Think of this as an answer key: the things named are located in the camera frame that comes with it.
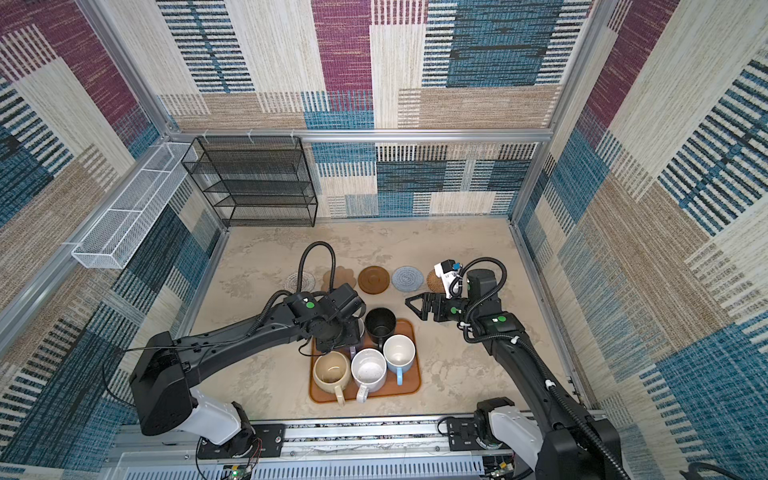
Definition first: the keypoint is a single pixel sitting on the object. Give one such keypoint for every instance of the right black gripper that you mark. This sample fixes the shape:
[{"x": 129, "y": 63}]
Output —
[{"x": 436, "y": 300}]

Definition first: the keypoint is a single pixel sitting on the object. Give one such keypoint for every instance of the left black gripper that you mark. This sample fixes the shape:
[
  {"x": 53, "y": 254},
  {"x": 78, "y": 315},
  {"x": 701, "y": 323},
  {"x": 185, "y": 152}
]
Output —
[{"x": 355, "y": 326}]

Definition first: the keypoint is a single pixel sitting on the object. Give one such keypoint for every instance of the paw shaped cork coaster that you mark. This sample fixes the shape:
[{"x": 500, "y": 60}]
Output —
[{"x": 341, "y": 276}]

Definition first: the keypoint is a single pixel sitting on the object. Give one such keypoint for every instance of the woven rattan round coaster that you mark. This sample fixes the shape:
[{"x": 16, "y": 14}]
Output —
[{"x": 434, "y": 282}]

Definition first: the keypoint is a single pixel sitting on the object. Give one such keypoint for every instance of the blue grey braided coaster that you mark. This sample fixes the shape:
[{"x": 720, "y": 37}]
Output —
[{"x": 407, "y": 279}]

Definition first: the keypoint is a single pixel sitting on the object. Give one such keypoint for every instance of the black mug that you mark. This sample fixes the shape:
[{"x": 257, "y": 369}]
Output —
[{"x": 380, "y": 324}]

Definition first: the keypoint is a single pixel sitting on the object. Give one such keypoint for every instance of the round brown wooden coaster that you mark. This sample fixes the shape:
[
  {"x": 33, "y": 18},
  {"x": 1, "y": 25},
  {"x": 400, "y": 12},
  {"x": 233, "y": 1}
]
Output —
[{"x": 373, "y": 280}]

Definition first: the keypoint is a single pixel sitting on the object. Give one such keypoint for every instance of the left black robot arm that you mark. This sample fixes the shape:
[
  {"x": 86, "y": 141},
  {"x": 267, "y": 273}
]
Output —
[{"x": 165, "y": 378}]

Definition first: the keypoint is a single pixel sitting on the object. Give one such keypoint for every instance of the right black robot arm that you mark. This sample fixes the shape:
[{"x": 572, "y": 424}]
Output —
[{"x": 561, "y": 439}]

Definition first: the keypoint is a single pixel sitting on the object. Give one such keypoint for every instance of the light blue mug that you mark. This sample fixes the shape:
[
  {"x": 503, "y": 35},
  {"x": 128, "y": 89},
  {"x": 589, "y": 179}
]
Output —
[{"x": 399, "y": 352}]

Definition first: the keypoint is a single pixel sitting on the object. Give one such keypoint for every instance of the beige cream mug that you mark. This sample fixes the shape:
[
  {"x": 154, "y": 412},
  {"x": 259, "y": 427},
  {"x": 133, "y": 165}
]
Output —
[{"x": 332, "y": 374}]

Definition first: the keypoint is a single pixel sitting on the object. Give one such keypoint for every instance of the orange brown serving tray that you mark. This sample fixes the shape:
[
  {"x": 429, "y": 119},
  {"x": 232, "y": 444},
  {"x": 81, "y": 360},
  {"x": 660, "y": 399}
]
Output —
[{"x": 411, "y": 379}]

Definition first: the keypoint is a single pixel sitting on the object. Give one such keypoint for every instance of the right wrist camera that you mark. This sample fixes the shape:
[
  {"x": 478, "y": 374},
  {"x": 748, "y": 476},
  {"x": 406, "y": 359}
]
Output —
[{"x": 448, "y": 272}]

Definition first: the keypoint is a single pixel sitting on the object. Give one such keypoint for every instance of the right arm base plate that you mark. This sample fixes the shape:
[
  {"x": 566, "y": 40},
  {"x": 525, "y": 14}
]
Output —
[{"x": 468, "y": 434}]

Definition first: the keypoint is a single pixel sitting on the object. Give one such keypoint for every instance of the black wire shelf rack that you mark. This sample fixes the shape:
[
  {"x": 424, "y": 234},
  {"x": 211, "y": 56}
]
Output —
[{"x": 254, "y": 181}]

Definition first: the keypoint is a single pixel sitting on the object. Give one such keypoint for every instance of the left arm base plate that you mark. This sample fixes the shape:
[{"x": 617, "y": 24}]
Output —
[{"x": 265, "y": 440}]

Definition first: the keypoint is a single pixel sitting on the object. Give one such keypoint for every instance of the white wire mesh basket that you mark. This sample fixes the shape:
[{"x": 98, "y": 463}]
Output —
[{"x": 116, "y": 236}]

